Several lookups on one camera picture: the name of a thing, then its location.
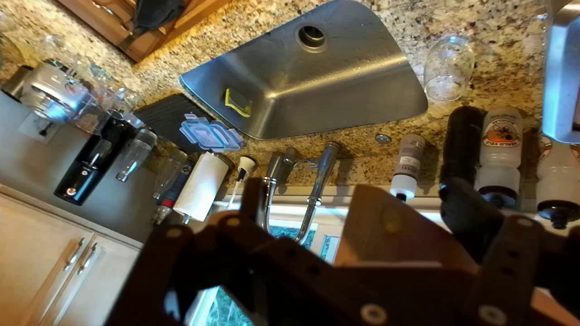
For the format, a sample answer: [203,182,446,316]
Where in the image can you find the far wooden wall cabinets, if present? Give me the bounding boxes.
[0,186,140,326]

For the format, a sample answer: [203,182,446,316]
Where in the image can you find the wooden cupboard door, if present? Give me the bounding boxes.
[336,184,571,326]

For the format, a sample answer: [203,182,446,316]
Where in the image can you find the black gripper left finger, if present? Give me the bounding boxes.
[105,177,361,326]

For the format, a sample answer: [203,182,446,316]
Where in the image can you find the clear drinking glass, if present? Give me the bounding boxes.
[424,34,475,103]

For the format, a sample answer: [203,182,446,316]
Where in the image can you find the white bottle black cap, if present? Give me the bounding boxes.
[390,133,426,200]
[475,108,522,208]
[537,137,580,229]

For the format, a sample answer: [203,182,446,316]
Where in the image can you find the paper towel roll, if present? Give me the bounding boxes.
[174,152,230,220]

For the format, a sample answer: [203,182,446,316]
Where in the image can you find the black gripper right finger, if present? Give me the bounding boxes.
[441,177,580,326]

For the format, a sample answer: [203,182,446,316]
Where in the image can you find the black coffee machine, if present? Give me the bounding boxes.
[55,117,134,204]

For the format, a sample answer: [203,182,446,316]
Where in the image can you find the blue sponge cloth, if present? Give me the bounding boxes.
[180,114,243,152]

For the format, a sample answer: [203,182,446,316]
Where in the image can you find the chrome kitchen faucet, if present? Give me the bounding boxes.
[258,141,341,242]

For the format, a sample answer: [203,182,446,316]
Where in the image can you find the stainless steel sink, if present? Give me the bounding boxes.
[180,0,428,139]

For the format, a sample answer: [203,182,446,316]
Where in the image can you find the stainless steel toaster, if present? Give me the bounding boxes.
[542,0,580,144]

